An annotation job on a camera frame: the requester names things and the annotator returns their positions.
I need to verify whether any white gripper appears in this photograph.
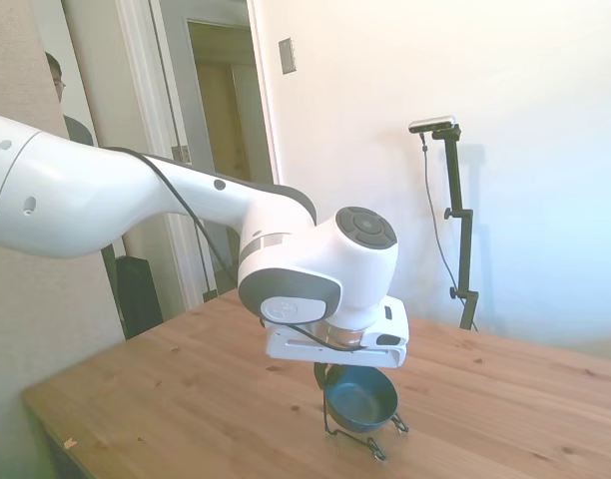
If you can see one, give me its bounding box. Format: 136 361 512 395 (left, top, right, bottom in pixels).
264 321 410 391

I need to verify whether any blue bowl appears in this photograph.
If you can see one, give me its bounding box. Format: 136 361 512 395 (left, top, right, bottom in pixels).
322 365 400 433

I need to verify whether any black speaker box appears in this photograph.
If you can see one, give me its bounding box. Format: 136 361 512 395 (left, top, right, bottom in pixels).
114 254 165 340

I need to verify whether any wooden hallway door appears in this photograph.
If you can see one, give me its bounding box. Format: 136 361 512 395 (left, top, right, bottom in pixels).
199 64 253 182

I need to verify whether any grey open door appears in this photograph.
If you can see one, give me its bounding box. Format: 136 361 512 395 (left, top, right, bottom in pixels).
150 0 237 300

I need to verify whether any white door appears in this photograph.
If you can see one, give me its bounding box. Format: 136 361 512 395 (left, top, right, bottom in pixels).
60 0 160 156

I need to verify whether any person in dark clothes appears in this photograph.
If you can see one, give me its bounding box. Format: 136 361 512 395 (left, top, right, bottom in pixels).
44 51 96 149

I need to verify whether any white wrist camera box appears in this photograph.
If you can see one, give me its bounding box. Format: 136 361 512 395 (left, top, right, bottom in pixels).
374 296 410 349

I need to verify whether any black wire bowl rack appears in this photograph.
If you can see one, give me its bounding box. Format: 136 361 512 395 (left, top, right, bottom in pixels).
318 363 410 463

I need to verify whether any black camera stand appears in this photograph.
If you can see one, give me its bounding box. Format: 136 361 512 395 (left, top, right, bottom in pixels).
429 125 480 330

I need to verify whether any silver exterior camera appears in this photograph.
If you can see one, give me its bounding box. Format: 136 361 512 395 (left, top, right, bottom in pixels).
408 115 458 135

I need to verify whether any grey wall switch plate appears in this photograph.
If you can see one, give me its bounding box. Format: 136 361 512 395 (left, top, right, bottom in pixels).
278 37 298 76

